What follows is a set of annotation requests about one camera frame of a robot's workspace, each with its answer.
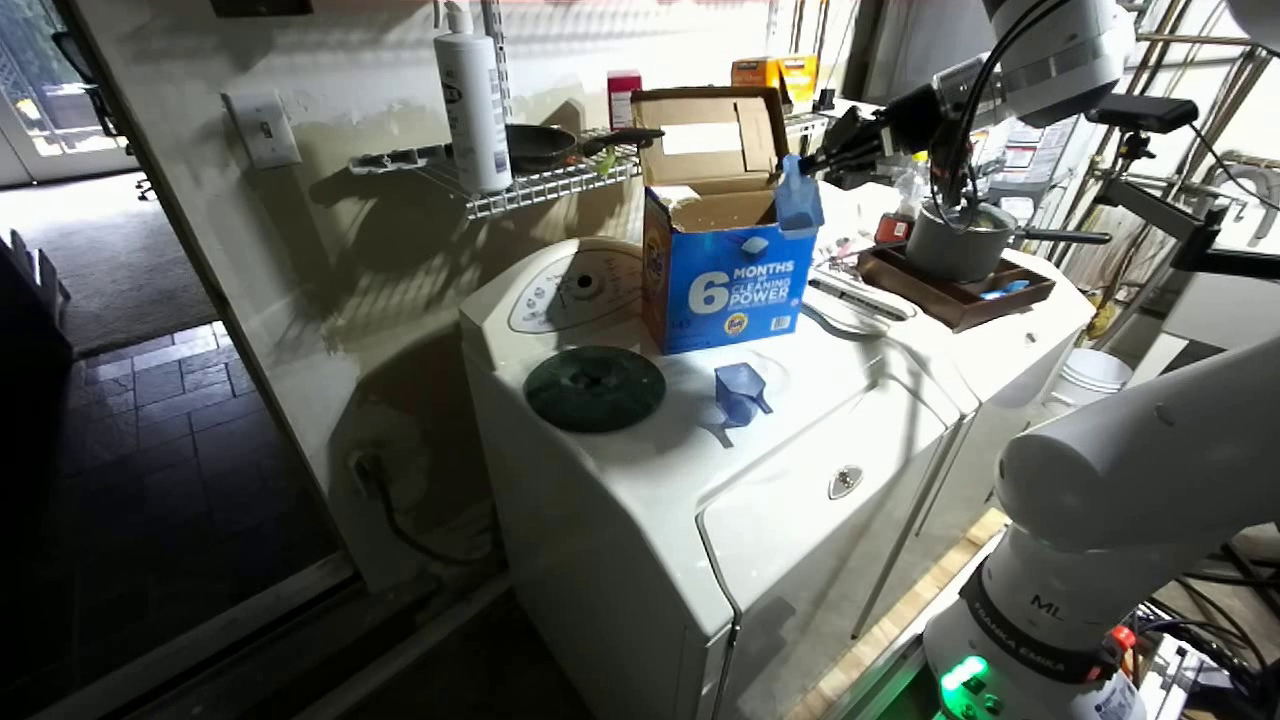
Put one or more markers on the green round disc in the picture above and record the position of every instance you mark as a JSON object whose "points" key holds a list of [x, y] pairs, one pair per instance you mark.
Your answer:
{"points": [[595, 390]]}

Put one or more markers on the blue cardboard detergent box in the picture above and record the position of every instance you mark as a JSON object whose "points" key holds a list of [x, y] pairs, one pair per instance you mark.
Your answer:
{"points": [[727, 286]]}

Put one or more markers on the black camera on stand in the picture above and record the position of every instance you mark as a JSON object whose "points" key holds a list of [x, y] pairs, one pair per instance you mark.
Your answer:
{"points": [[1142, 115]]}

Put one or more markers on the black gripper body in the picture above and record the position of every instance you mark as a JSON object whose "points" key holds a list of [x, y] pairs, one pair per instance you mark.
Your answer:
{"points": [[911, 116]]}

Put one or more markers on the white round bucket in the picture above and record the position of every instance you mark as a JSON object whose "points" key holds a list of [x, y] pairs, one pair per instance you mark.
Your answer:
{"points": [[1085, 383]]}

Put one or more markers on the white plastic bottle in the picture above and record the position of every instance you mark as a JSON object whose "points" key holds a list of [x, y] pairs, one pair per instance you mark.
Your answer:
{"points": [[475, 107]]}

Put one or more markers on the small red object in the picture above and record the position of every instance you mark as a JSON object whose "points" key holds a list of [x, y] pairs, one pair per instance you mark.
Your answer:
{"points": [[892, 231]]}

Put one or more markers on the yellow box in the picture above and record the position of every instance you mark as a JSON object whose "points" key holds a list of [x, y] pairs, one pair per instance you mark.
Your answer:
{"points": [[783, 76]]}

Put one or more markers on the brown wooden tray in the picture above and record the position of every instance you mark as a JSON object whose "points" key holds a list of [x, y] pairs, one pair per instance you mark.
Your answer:
{"points": [[963, 306]]}

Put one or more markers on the green glowing device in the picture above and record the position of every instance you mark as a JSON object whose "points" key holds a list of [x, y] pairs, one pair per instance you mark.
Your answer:
{"points": [[969, 685]]}

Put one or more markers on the white dryer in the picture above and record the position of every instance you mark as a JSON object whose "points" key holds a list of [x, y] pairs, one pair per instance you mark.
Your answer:
{"points": [[1027, 362]]}

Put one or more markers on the pink container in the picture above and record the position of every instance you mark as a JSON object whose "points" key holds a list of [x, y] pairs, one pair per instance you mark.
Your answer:
{"points": [[620, 101]]}

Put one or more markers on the wooden floor board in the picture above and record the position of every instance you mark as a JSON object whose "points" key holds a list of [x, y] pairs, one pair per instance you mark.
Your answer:
{"points": [[880, 632]]}

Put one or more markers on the silver metal utensil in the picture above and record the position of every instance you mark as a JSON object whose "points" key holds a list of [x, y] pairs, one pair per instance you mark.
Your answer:
{"points": [[861, 299]]}

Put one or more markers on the black frying pan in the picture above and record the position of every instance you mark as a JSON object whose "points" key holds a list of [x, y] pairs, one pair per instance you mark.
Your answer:
{"points": [[542, 146]]}

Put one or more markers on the white washing machine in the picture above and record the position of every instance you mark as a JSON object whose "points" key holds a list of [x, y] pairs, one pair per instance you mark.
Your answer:
{"points": [[643, 534]]}

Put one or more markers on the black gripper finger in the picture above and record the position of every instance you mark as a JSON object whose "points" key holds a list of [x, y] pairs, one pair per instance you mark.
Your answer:
{"points": [[854, 128], [841, 161]]}

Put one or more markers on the white wall outlet plate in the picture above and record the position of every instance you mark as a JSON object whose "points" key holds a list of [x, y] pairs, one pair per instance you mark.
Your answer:
{"points": [[264, 128]]}

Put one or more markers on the dark blue translucent scoop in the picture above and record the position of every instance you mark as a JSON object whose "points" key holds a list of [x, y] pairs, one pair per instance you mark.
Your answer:
{"points": [[742, 390]]}

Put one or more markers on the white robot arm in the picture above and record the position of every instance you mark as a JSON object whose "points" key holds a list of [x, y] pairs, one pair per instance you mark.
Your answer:
{"points": [[1135, 482]]}

